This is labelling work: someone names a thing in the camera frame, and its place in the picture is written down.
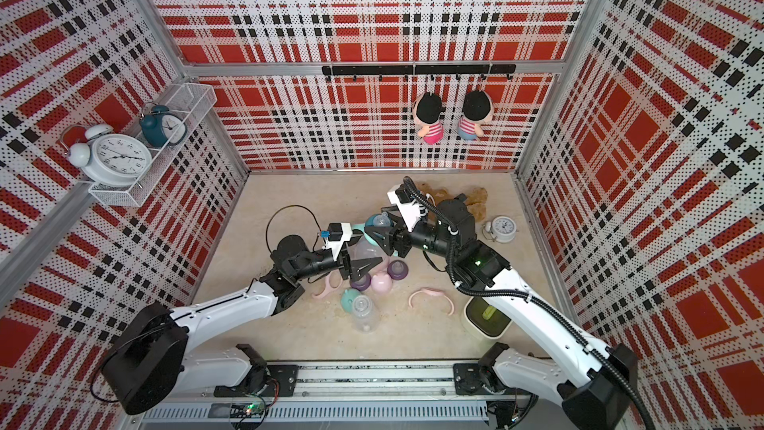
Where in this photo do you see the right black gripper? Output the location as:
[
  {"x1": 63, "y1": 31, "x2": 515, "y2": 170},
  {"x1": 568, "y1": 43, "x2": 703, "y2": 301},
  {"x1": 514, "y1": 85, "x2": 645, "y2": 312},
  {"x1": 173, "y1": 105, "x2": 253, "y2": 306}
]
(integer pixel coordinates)
[{"x1": 366, "y1": 207, "x2": 459, "y2": 263}]

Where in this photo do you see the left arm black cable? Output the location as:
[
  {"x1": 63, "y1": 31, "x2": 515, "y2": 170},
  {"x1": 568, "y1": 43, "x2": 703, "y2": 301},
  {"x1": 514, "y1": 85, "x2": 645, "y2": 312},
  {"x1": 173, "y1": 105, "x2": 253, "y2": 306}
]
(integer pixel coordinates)
[{"x1": 265, "y1": 204, "x2": 324, "y2": 255}]

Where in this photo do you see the doll with striped shirt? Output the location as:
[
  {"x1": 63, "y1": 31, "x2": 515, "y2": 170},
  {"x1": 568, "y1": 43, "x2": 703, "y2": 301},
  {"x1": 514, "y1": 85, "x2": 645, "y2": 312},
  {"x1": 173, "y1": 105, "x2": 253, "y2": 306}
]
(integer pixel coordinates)
[{"x1": 458, "y1": 90, "x2": 495, "y2": 141}]

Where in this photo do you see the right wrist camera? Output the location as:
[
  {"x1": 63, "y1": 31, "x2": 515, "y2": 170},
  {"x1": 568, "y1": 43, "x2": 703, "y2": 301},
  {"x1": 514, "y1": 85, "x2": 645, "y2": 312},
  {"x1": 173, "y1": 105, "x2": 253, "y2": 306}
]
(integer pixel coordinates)
[{"x1": 387, "y1": 184, "x2": 429, "y2": 232}]

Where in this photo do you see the white bin green inside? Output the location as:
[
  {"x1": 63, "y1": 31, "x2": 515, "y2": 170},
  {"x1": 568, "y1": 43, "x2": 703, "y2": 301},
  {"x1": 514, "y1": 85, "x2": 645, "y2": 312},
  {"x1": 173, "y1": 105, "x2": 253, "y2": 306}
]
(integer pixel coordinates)
[{"x1": 461, "y1": 297, "x2": 513, "y2": 340}]

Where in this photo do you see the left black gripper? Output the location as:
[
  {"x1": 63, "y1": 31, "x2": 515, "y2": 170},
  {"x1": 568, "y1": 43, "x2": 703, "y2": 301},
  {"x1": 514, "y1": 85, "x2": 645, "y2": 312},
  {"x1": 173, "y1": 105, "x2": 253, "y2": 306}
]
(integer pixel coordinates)
[{"x1": 292, "y1": 227, "x2": 382, "y2": 283}]

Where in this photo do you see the teal alarm clock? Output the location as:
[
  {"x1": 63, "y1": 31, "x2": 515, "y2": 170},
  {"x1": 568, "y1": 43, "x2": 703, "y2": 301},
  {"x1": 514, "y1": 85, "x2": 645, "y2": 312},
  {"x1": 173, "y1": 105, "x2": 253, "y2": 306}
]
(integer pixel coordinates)
[{"x1": 139, "y1": 105, "x2": 188, "y2": 149}]

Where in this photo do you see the pink bottle handle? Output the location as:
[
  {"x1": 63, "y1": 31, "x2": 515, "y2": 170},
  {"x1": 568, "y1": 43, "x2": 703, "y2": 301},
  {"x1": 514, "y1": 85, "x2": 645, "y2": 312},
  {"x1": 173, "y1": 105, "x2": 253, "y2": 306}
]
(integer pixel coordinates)
[
  {"x1": 312, "y1": 271, "x2": 344, "y2": 300},
  {"x1": 407, "y1": 288, "x2": 456, "y2": 316}
]

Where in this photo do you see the doll with pink dress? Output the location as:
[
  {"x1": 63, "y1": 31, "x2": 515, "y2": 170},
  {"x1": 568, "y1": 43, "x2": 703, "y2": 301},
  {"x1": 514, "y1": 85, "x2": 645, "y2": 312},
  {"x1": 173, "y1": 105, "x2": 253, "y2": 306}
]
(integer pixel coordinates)
[{"x1": 413, "y1": 93, "x2": 444, "y2": 145}]

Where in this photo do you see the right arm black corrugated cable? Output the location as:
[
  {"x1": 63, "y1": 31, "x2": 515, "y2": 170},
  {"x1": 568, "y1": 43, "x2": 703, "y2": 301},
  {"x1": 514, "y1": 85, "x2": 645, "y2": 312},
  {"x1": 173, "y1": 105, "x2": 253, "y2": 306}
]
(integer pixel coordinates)
[{"x1": 402, "y1": 175, "x2": 658, "y2": 430}]

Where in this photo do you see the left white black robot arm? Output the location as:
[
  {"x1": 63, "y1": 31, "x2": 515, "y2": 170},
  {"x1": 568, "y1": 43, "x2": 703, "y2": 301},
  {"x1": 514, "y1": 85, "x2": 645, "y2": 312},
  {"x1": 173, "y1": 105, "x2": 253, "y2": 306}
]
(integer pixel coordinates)
[{"x1": 95, "y1": 230, "x2": 383, "y2": 415}]

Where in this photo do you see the pink bottle cap lower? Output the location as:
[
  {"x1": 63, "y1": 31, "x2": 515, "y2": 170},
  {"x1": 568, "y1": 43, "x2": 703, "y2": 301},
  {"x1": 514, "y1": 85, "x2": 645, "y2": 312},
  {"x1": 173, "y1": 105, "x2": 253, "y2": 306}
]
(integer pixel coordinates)
[{"x1": 371, "y1": 272, "x2": 393, "y2": 295}]

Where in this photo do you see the pink bottle handle right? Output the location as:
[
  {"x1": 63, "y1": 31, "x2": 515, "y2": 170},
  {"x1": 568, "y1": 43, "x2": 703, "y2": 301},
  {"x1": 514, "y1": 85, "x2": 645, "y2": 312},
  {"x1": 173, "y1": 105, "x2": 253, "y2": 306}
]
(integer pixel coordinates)
[{"x1": 407, "y1": 288, "x2": 456, "y2": 316}]

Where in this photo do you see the white wire wall shelf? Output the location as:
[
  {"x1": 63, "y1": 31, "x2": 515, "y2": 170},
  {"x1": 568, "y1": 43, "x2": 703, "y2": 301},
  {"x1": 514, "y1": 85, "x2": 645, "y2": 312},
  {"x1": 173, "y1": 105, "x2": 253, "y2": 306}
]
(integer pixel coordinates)
[{"x1": 89, "y1": 83, "x2": 217, "y2": 207}]

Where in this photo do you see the pink bottle handle left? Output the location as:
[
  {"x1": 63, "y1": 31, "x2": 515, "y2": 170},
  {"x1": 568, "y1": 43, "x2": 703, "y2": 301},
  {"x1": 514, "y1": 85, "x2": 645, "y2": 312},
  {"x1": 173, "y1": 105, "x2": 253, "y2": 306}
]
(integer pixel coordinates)
[{"x1": 312, "y1": 271, "x2": 344, "y2": 300}]

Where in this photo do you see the green circuit board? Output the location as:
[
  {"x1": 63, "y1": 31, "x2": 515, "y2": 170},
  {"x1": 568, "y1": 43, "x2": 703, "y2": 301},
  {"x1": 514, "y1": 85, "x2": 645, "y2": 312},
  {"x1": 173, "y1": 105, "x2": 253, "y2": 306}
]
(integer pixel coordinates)
[{"x1": 230, "y1": 403, "x2": 268, "y2": 421}]

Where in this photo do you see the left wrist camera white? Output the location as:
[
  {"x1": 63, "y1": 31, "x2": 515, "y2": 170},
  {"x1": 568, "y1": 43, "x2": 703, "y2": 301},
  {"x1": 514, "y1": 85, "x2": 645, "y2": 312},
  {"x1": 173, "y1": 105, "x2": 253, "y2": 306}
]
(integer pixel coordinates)
[{"x1": 320, "y1": 223, "x2": 353, "y2": 261}]

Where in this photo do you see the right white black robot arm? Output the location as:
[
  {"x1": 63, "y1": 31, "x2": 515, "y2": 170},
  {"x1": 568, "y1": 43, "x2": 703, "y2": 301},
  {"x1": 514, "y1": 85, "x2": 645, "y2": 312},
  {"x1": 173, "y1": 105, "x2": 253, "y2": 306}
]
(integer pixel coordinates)
[{"x1": 364, "y1": 198, "x2": 656, "y2": 429}]

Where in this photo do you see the clear baby bottle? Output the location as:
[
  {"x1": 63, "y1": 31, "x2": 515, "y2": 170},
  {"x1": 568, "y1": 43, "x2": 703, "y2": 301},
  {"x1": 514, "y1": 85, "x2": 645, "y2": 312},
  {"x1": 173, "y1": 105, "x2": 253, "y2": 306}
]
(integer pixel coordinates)
[
  {"x1": 351, "y1": 235, "x2": 389, "y2": 264},
  {"x1": 351, "y1": 295, "x2": 380, "y2": 332}
]

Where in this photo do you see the black hook rail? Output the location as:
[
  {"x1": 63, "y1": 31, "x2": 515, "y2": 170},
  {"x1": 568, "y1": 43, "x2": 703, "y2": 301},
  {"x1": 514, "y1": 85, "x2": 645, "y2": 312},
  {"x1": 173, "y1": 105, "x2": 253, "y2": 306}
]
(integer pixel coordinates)
[{"x1": 322, "y1": 64, "x2": 517, "y2": 80}]

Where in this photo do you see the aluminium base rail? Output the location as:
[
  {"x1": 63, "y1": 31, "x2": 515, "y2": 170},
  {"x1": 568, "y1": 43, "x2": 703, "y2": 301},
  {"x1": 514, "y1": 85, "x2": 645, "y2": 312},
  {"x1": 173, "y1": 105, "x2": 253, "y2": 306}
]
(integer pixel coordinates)
[{"x1": 127, "y1": 359, "x2": 622, "y2": 425}]

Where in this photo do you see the brown plush toy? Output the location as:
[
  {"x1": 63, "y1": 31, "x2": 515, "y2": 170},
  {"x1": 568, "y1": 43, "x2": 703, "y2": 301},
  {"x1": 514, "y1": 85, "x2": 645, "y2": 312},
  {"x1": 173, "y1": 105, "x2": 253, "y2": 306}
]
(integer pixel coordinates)
[{"x1": 417, "y1": 182, "x2": 489, "y2": 222}]

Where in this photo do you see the large white alarm clock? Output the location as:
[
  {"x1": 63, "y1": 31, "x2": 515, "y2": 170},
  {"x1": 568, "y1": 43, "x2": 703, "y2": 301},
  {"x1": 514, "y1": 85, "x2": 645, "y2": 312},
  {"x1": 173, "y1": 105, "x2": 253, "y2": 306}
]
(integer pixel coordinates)
[{"x1": 65, "y1": 123, "x2": 153, "y2": 188}]

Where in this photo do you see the small white alarm clock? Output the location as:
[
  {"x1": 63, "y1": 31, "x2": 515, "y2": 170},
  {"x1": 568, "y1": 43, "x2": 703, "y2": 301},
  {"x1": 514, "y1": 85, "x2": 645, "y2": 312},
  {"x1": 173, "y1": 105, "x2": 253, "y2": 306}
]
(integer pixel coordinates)
[{"x1": 483, "y1": 216, "x2": 517, "y2": 244}]

